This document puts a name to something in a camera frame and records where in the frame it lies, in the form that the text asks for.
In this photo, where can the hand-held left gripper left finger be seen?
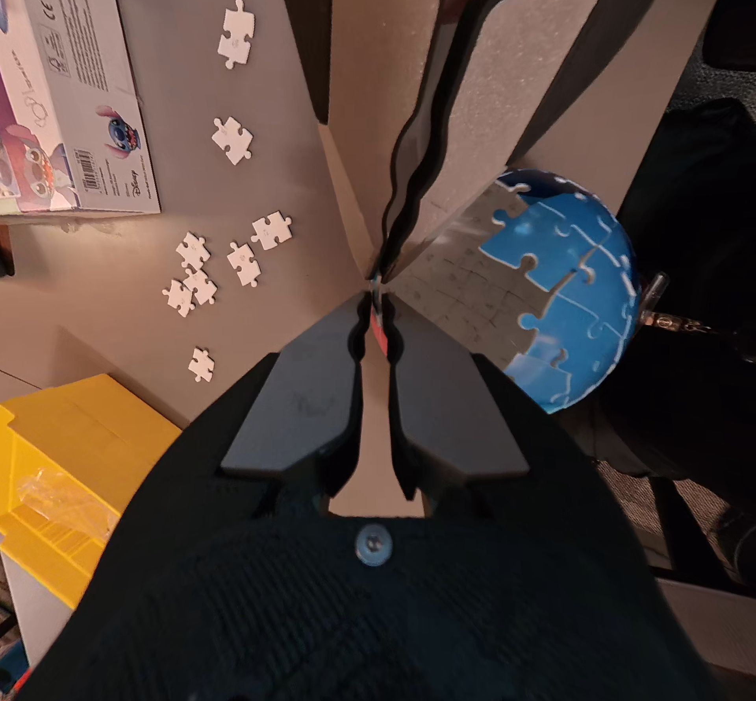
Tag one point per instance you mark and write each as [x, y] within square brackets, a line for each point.
[295, 400]

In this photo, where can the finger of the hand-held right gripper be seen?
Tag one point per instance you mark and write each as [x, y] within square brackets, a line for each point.
[508, 75]
[378, 63]

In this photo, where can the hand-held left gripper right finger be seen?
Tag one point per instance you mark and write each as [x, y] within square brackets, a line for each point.
[455, 411]

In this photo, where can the white curved jigsaw piece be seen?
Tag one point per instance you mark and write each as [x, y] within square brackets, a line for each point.
[378, 329]

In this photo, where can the white puzzle pieces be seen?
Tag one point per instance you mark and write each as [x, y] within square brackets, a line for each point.
[236, 140]

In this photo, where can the blue puzzle ball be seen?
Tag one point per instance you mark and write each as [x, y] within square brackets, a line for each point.
[579, 299]

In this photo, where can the person's right forearm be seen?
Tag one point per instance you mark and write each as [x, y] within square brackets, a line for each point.
[732, 16]

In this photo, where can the cartoon printed puzzle box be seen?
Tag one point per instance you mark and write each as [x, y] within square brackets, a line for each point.
[71, 93]

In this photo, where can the yellow plastic bin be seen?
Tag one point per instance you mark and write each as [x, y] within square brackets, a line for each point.
[71, 417]

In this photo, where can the black badge reel clip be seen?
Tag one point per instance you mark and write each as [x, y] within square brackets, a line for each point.
[667, 320]

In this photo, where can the clear plastic bag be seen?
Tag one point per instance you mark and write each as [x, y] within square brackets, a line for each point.
[59, 500]

